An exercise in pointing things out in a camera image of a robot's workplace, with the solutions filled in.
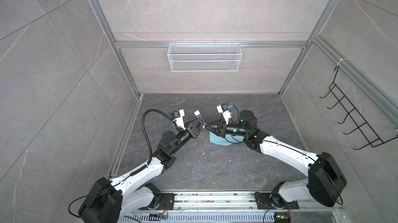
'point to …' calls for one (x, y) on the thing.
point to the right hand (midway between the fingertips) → (206, 125)
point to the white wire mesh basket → (204, 57)
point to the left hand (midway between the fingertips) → (204, 117)
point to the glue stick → (197, 113)
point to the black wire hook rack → (358, 121)
